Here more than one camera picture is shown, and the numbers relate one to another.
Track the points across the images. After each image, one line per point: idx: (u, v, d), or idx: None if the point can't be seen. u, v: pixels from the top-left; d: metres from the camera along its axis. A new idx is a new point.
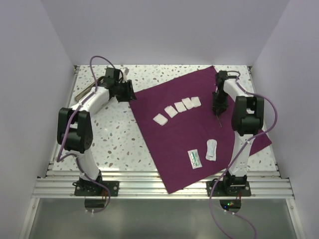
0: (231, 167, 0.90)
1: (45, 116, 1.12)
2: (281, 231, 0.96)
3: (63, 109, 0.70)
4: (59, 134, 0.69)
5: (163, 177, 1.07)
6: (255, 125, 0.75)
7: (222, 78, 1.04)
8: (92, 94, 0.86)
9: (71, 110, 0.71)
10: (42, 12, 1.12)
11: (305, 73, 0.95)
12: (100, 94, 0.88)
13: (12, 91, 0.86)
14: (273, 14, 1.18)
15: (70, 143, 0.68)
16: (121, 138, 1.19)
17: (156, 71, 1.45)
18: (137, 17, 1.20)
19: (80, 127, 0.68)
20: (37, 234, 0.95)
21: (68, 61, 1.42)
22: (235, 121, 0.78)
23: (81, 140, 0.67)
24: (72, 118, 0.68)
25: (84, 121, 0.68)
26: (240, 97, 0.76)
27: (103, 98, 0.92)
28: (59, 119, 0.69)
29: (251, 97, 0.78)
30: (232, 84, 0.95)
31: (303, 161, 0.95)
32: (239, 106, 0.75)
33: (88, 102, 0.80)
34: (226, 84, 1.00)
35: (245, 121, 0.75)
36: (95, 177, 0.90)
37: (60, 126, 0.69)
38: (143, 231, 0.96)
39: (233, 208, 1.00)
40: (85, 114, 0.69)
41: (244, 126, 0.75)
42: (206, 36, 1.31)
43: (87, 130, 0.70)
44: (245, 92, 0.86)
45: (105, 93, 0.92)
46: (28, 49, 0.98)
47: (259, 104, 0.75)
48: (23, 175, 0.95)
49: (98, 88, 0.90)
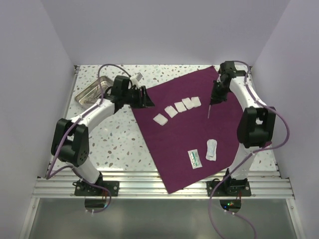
0: (233, 173, 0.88)
1: (45, 116, 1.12)
2: (281, 230, 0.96)
3: (62, 119, 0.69)
4: (54, 145, 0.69)
5: (163, 177, 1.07)
6: (262, 138, 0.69)
7: (229, 74, 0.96)
8: (95, 107, 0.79)
9: (70, 121, 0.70)
10: (42, 11, 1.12)
11: (306, 73, 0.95)
12: (104, 108, 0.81)
13: (12, 91, 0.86)
14: (273, 14, 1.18)
15: (63, 156, 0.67)
16: (121, 138, 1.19)
17: (156, 71, 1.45)
18: (138, 17, 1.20)
19: (76, 142, 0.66)
20: (37, 234, 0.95)
21: (68, 61, 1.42)
22: (242, 133, 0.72)
23: (75, 155, 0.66)
24: (69, 131, 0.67)
25: (81, 136, 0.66)
26: (249, 109, 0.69)
27: (107, 111, 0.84)
28: (57, 130, 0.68)
29: (260, 108, 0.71)
30: (240, 86, 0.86)
31: (303, 161, 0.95)
32: (247, 118, 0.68)
33: (89, 116, 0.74)
34: (234, 84, 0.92)
35: (253, 134, 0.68)
36: (94, 180, 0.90)
37: (56, 138, 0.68)
38: (143, 231, 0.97)
39: (234, 208, 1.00)
40: (83, 128, 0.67)
41: (251, 140, 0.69)
42: (206, 36, 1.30)
43: (83, 145, 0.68)
44: (256, 100, 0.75)
45: (110, 106, 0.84)
46: (28, 49, 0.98)
47: (270, 117, 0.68)
48: (23, 176, 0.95)
49: (103, 101, 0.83)
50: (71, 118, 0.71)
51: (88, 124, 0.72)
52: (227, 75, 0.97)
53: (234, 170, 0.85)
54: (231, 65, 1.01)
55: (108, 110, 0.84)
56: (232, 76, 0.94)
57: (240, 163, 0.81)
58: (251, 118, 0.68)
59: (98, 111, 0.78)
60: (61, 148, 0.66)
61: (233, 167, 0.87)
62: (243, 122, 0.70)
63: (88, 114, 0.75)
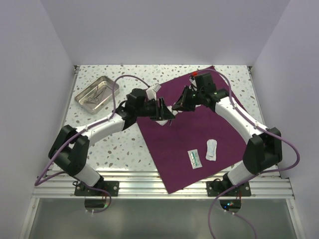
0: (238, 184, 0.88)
1: (45, 117, 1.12)
2: (280, 231, 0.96)
3: (68, 127, 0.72)
4: (53, 149, 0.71)
5: (163, 177, 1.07)
6: (273, 161, 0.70)
7: (211, 98, 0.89)
8: (105, 121, 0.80)
9: (75, 130, 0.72)
10: (42, 11, 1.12)
11: (306, 73, 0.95)
12: (112, 123, 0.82)
13: (11, 90, 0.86)
14: (273, 14, 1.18)
15: (58, 162, 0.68)
16: (121, 139, 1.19)
17: (156, 71, 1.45)
18: (137, 17, 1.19)
19: (73, 152, 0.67)
20: (37, 234, 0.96)
21: (68, 61, 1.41)
22: (251, 163, 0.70)
23: (69, 165, 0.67)
24: (70, 139, 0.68)
25: (79, 148, 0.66)
26: (256, 139, 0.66)
27: (114, 128, 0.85)
28: (59, 136, 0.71)
29: (263, 133, 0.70)
30: (231, 111, 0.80)
31: (303, 162, 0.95)
32: (256, 149, 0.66)
33: (95, 129, 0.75)
34: (219, 108, 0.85)
35: (264, 162, 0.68)
36: (92, 183, 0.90)
37: (57, 143, 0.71)
38: (144, 231, 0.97)
39: (233, 208, 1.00)
40: (84, 141, 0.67)
41: (263, 167, 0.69)
42: (205, 36, 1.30)
43: (81, 157, 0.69)
44: (255, 126, 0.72)
45: (120, 123, 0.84)
46: (28, 49, 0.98)
47: (276, 141, 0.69)
48: (23, 176, 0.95)
49: (113, 116, 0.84)
50: (77, 127, 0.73)
51: (91, 136, 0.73)
52: (211, 100, 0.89)
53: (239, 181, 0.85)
54: (209, 81, 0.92)
55: (115, 128, 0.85)
56: (216, 100, 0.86)
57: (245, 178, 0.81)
58: (259, 150, 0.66)
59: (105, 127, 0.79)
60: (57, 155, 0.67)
61: (235, 177, 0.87)
62: (250, 153, 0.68)
63: (95, 126, 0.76)
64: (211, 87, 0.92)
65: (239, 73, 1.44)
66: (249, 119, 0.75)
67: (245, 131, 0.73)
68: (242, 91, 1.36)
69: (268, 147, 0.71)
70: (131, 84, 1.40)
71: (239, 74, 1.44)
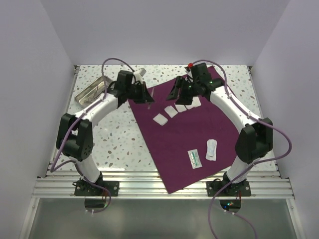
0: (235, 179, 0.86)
1: (45, 116, 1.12)
2: (281, 231, 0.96)
3: (67, 114, 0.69)
4: (59, 139, 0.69)
5: (163, 177, 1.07)
6: (264, 151, 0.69)
7: (206, 87, 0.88)
8: (99, 101, 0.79)
9: (74, 116, 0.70)
10: (42, 12, 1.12)
11: (306, 73, 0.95)
12: (107, 103, 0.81)
13: (11, 91, 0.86)
14: (273, 14, 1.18)
15: (67, 150, 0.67)
16: (121, 138, 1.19)
17: (156, 71, 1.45)
18: (137, 17, 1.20)
19: (79, 136, 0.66)
20: (37, 234, 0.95)
21: (68, 61, 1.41)
22: (242, 150, 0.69)
23: (79, 149, 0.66)
24: (73, 125, 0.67)
25: (84, 131, 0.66)
26: (246, 128, 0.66)
27: (109, 107, 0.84)
28: (61, 125, 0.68)
29: (255, 123, 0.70)
30: (226, 100, 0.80)
31: (304, 162, 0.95)
32: (247, 138, 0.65)
33: (93, 111, 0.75)
34: (214, 97, 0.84)
35: (256, 150, 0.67)
36: (94, 179, 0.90)
37: (61, 132, 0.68)
38: (144, 231, 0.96)
39: (233, 208, 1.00)
40: (87, 123, 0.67)
41: (254, 156, 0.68)
42: (205, 36, 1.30)
43: (87, 139, 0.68)
44: (248, 116, 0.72)
45: (114, 101, 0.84)
46: (28, 49, 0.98)
47: (268, 130, 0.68)
48: (23, 176, 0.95)
49: (107, 95, 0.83)
50: (75, 113, 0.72)
51: (91, 120, 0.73)
52: (206, 88, 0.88)
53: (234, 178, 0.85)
54: (204, 70, 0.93)
55: (111, 105, 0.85)
56: (212, 89, 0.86)
57: (241, 172, 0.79)
58: (251, 138, 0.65)
59: (102, 106, 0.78)
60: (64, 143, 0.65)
61: (233, 174, 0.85)
62: (242, 142, 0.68)
63: (92, 108, 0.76)
64: (206, 76, 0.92)
65: (239, 73, 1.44)
66: (243, 109, 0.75)
67: (239, 121, 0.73)
68: (242, 91, 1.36)
69: (260, 137, 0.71)
70: None
71: (239, 74, 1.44)
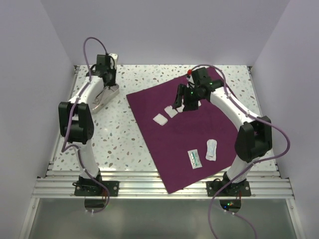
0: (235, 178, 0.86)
1: (45, 116, 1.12)
2: (281, 231, 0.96)
3: (63, 102, 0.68)
4: (63, 127, 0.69)
5: (163, 177, 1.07)
6: (264, 149, 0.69)
7: (206, 88, 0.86)
8: (87, 84, 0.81)
9: (70, 103, 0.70)
10: (42, 12, 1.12)
11: (306, 73, 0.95)
12: (95, 84, 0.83)
13: (12, 91, 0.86)
14: (273, 14, 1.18)
15: (73, 135, 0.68)
16: (121, 138, 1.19)
17: (156, 71, 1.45)
18: (138, 17, 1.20)
19: (80, 119, 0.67)
20: (37, 234, 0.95)
21: (68, 61, 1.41)
22: (242, 149, 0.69)
23: (84, 131, 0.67)
24: (72, 110, 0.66)
25: (84, 113, 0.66)
26: (245, 126, 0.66)
27: (98, 88, 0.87)
28: (60, 113, 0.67)
29: (253, 121, 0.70)
30: (225, 100, 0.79)
31: (304, 162, 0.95)
32: (246, 136, 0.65)
33: (85, 94, 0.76)
34: (214, 97, 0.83)
35: (255, 148, 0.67)
36: (94, 174, 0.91)
37: (62, 120, 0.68)
38: (143, 231, 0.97)
39: (233, 208, 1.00)
40: (85, 105, 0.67)
41: (254, 155, 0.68)
42: (205, 36, 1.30)
43: (89, 121, 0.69)
44: (247, 114, 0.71)
45: (100, 81, 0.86)
46: (28, 50, 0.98)
47: (267, 129, 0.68)
48: (23, 176, 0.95)
49: (91, 77, 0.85)
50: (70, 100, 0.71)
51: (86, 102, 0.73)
52: (206, 89, 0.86)
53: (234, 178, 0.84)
54: (204, 72, 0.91)
55: (98, 87, 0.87)
56: (211, 90, 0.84)
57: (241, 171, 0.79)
58: (250, 136, 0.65)
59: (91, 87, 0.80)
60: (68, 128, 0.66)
61: (234, 173, 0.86)
62: (242, 139, 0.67)
63: (83, 92, 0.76)
64: (206, 79, 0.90)
65: (239, 73, 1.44)
66: (241, 107, 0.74)
67: (238, 120, 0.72)
68: (242, 91, 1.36)
69: (259, 136, 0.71)
70: (131, 84, 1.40)
71: (239, 74, 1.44)
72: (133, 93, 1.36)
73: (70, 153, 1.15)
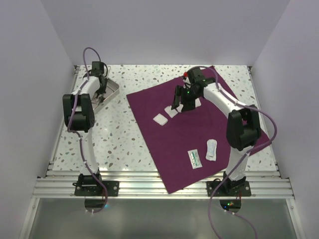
0: (231, 174, 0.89)
1: (45, 116, 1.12)
2: (281, 231, 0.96)
3: (66, 94, 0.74)
4: (66, 117, 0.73)
5: (163, 177, 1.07)
6: (253, 136, 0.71)
7: (200, 85, 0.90)
8: (85, 81, 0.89)
9: (72, 95, 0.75)
10: (42, 12, 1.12)
11: (306, 73, 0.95)
12: (92, 81, 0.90)
13: (12, 91, 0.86)
14: (273, 14, 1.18)
15: (76, 123, 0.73)
16: (121, 138, 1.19)
17: (156, 71, 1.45)
18: (138, 17, 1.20)
19: (84, 107, 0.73)
20: (37, 234, 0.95)
21: (68, 61, 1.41)
22: (233, 137, 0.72)
23: (86, 119, 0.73)
24: (76, 100, 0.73)
25: (87, 101, 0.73)
26: (233, 113, 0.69)
27: (95, 86, 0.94)
28: (64, 104, 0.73)
29: (242, 109, 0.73)
30: (215, 93, 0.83)
31: (304, 162, 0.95)
32: (235, 122, 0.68)
33: (85, 89, 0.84)
34: (206, 92, 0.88)
35: (244, 136, 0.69)
36: (94, 169, 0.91)
37: (66, 109, 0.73)
38: (143, 231, 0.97)
39: (233, 208, 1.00)
40: (87, 96, 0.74)
41: (244, 142, 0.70)
42: (205, 36, 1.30)
43: (91, 110, 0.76)
44: (235, 103, 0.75)
45: (97, 80, 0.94)
46: (28, 49, 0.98)
47: (254, 115, 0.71)
48: (24, 176, 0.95)
49: (89, 76, 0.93)
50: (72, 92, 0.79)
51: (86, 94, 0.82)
52: (199, 86, 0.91)
53: (232, 171, 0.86)
54: (199, 72, 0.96)
55: (95, 85, 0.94)
56: (205, 86, 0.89)
57: (237, 163, 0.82)
58: (237, 123, 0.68)
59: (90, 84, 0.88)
60: (73, 115, 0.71)
61: (230, 168, 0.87)
62: (232, 127, 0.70)
63: (82, 88, 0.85)
64: (201, 77, 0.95)
65: (239, 73, 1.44)
66: (231, 97, 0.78)
67: (227, 109, 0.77)
68: (242, 91, 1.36)
69: (247, 123, 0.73)
70: (131, 84, 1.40)
71: (239, 74, 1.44)
72: (133, 93, 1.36)
73: (70, 153, 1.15)
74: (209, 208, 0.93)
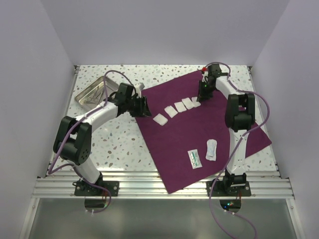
0: (229, 165, 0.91)
1: (45, 116, 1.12)
2: (281, 231, 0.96)
3: (67, 117, 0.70)
4: (57, 142, 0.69)
5: (163, 177, 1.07)
6: (247, 121, 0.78)
7: (214, 75, 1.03)
8: (99, 108, 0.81)
9: (75, 119, 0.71)
10: (42, 12, 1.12)
11: (306, 73, 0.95)
12: (107, 110, 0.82)
13: (12, 92, 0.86)
14: (273, 14, 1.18)
15: (65, 154, 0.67)
16: (121, 138, 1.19)
17: (156, 71, 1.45)
18: (137, 17, 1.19)
19: (78, 139, 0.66)
20: (37, 234, 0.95)
21: (68, 61, 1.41)
22: (228, 119, 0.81)
23: (76, 152, 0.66)
24: (73, 127, 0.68)
25: (84, 133, 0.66)
26: (232, 95, 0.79)
27: (109, 115, 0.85)
28: (61, 127, 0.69)
29: (241, 95, 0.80)
30: (224, 81, 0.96)
31: (304, 162, 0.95)
32: (231, 104, 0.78)
33: (93, 116, 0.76)
34: (218, 82, 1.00)
35: (238, 118, 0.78)
36: (93, 180, 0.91)
37: (60, 134, 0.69)
38: (143, 231, 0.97)
39: (233, 208, 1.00)
40: (87, 127, 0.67)
41: (237, 123, 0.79)
42: (205, 36, 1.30)
43: (86, 143, 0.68)
44: (237, 90, 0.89)
45: (114, 110, 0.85)
46: (28, 50, 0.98)
47: (250, 103, 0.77)
48: (24, 176, 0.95)
49: (107, 103, 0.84)
50: (76, 117, 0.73)
51: (91, 123, 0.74)
52: (213, 77, 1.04)
53: (232, 153, 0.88)
54: (217, 67, 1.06)
55: (110, 114, 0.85)
56: (217, 76, 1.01)
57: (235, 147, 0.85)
58: (234, 104, 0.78)
59: (102, 112, 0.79)
60: (64, 143, 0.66)
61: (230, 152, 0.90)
62: (229, 109, 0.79)
63: (92, 114, 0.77)
64: (218, 70, 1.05)
65: (239, 73, 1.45)
66: (235, 85, 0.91)
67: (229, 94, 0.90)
68: None
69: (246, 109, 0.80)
70: None
71: (239, 74, 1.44)
72: None
73: None
74: (210, 204, 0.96)
